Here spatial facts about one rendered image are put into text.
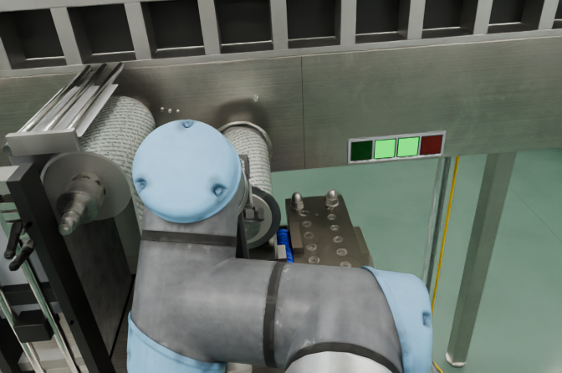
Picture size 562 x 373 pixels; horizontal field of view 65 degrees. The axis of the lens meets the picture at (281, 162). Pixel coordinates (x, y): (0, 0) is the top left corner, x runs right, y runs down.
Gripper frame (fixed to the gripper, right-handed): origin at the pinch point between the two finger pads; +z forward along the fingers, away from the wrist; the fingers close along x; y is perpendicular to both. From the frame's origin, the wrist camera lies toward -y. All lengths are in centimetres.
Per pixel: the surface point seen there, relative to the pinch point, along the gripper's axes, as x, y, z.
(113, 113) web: 23.1, 23.2, 15.7
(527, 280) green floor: -134, -31, 167
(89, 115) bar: 24.5, 20.5, 8.1
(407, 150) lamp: -42, 17, 44
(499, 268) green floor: -125, -25, 175
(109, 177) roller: 21.0, 9.4, 8.2
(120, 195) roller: 20.1, 6.6, 10.6
